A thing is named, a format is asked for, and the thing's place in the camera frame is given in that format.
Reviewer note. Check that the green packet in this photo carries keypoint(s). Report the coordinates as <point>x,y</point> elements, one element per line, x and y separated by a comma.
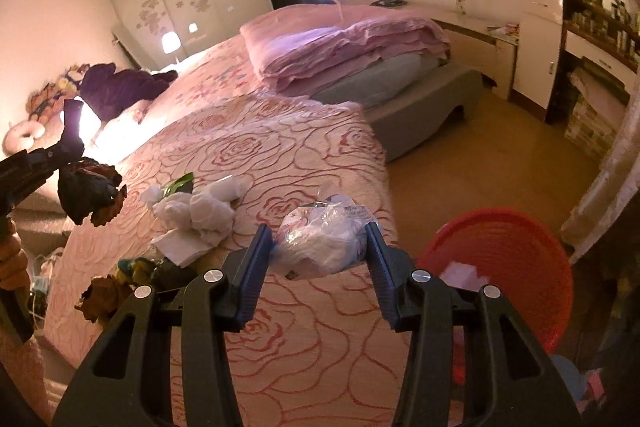
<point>179,184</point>

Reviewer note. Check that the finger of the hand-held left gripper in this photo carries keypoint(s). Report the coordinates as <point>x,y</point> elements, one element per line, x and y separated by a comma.
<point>72,127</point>

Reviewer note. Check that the stack of boxes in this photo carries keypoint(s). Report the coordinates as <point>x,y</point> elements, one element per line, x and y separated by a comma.
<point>595,127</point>

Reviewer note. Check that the blue plastic item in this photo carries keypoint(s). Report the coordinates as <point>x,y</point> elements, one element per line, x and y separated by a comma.
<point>567,374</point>

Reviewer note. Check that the pink folded quilt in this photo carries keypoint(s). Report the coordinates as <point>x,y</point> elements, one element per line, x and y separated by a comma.
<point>325,52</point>

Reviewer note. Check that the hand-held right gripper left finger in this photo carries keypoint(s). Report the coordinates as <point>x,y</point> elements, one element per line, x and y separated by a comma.
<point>255,277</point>

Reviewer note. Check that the tall white cabinet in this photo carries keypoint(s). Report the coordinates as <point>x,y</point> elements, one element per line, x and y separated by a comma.
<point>537,52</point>

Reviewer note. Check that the light blue cloth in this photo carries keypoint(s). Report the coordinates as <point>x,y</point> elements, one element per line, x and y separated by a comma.
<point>42,284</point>

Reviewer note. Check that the brown crumpled wrapper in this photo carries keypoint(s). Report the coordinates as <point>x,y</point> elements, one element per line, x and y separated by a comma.
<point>102,297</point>

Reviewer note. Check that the plush toy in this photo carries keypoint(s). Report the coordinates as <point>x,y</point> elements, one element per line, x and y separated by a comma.
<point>50,97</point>

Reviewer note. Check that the lace curtain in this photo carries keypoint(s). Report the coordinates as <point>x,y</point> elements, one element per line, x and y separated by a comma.
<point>615,182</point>

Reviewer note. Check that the low white cabinet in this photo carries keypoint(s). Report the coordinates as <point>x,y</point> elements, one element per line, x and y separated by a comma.
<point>495,57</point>

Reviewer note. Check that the grey bed base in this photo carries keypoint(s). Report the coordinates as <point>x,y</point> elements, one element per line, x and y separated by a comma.
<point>425,107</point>

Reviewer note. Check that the small white table lamp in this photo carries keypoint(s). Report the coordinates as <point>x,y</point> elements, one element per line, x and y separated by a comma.
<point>170,42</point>

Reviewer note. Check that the row of cosmetic bottles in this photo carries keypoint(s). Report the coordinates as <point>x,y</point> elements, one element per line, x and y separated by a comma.
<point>590,2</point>

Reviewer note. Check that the dark yellow wrapper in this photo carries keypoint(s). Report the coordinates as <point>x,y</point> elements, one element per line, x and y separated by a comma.
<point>140,269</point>

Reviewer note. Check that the large crumpled white tissue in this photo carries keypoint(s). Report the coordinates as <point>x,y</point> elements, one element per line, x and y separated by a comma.
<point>210,212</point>

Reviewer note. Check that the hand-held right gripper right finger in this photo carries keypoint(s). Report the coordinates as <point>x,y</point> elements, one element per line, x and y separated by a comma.
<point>380,267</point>

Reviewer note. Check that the person's left hand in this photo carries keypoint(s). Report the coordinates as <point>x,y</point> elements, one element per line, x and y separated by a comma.
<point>12,262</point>

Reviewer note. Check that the white paper scrap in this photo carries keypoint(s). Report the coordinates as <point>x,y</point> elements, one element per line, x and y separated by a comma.
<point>462,276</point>

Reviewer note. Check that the purple plush cloth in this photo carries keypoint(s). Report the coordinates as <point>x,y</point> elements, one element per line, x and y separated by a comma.
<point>115,87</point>

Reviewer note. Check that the bright bedside lamp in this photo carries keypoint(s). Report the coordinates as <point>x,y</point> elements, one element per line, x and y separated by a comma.
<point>95,127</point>

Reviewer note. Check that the person's pink fleece clothing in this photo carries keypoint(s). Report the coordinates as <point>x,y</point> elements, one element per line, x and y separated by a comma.
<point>20,377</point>

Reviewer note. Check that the small colourful box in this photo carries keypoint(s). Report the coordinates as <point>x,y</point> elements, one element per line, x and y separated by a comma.
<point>510,28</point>

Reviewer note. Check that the clear plastic bag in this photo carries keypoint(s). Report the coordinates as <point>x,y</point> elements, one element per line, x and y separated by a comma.
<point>320,237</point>

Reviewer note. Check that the red plastic basket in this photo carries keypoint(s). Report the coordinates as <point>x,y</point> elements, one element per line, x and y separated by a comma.
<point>525,257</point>

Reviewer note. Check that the beige padded headboard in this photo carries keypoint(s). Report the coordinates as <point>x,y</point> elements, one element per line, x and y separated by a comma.
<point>35,214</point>

